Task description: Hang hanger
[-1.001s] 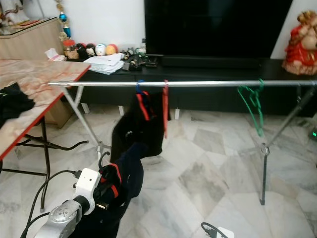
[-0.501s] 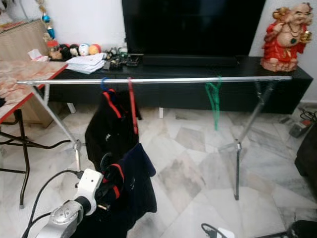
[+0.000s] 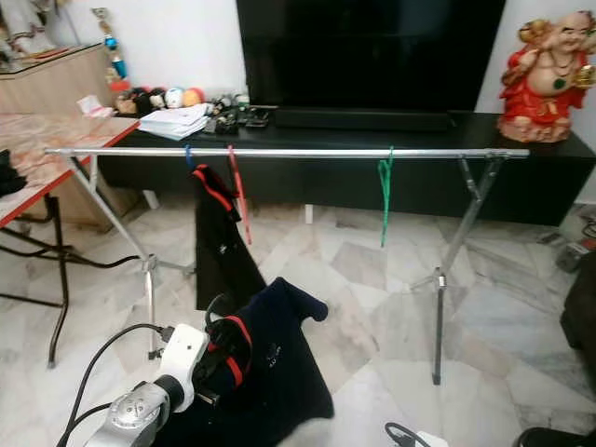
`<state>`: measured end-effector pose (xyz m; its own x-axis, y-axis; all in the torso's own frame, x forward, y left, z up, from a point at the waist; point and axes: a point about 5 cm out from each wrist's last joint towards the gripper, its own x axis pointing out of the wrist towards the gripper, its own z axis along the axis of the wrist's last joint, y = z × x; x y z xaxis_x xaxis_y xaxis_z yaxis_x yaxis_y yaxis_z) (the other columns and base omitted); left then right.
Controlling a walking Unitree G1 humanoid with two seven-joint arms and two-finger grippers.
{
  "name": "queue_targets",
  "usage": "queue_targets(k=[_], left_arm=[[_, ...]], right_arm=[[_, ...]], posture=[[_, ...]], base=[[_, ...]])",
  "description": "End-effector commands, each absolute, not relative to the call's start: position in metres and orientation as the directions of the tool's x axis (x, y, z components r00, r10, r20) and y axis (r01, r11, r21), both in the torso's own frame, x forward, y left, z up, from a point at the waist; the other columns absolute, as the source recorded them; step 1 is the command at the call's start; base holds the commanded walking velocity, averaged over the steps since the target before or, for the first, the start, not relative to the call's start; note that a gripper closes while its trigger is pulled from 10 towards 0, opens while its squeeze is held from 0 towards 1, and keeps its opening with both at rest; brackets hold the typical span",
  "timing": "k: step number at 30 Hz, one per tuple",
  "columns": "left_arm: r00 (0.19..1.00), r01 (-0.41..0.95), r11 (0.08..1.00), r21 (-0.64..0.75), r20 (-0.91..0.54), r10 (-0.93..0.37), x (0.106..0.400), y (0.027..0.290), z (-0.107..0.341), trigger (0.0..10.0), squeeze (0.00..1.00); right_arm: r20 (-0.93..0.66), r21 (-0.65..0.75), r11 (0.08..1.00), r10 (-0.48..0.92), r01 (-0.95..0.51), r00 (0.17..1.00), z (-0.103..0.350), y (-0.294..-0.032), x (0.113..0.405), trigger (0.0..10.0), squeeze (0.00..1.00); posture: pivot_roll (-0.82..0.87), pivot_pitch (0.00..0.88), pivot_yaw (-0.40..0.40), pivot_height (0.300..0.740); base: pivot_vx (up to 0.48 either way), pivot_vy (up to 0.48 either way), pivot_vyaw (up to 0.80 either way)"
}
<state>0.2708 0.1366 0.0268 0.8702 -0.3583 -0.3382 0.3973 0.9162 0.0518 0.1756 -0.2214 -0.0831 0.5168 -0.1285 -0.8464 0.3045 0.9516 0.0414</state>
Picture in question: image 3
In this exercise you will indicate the dark navy shirt red trim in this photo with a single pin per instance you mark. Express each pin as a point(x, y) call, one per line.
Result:
point(279, 386)

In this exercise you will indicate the red plastic hanger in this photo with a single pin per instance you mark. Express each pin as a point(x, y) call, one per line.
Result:
point(240, 196)

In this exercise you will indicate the black shirt with green logo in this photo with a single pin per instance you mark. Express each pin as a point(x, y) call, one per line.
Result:
point(9, 175)

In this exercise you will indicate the blue plastic hanger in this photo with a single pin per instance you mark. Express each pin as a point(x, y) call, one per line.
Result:
point(189, 158)

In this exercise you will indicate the green plastic hanger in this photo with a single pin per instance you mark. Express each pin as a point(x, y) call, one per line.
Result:
point(385, 209)

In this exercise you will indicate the black shirt with red collar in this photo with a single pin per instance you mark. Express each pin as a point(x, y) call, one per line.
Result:
point(223, 256)

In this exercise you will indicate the black TV console cabinet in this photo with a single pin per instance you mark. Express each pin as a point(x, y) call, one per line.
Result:
point(335, 184)

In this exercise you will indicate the silver metal clothes rack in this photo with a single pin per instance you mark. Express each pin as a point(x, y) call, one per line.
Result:
point(289, 152)

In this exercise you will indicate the stack of white papers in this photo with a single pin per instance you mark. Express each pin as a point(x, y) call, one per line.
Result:
point(175, 121)

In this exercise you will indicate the orange yellow plush ball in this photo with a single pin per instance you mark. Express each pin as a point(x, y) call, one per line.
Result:
point(194, 97)

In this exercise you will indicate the black mouse plush ball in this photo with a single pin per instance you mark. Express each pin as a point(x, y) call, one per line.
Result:
point(156, 100)

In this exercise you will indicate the marble pattern red-edged folding table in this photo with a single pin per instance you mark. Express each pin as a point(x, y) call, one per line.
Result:
point(56, 135)

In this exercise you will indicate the white pink tissue packet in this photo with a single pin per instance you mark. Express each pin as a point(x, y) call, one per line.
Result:
point(94, 106)

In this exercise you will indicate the black soundbar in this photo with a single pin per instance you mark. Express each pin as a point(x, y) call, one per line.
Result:
point(363, 119)

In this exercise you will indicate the gold trophy with blue balls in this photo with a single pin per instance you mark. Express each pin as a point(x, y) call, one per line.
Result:
point(110, 43)

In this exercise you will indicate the black flat screen television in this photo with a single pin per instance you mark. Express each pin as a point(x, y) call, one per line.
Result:
point(372, 48)

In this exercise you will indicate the grey floor power strip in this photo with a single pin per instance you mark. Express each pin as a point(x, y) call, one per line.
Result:
point(574, 257)

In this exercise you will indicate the white porcelain figurine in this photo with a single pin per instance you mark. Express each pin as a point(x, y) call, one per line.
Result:
point(26, 26)

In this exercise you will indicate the laughing Buddha statue red robe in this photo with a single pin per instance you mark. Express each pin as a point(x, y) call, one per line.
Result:
point(545, 86)

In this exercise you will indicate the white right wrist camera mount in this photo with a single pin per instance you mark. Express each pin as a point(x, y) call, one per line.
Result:
point(431, 440)

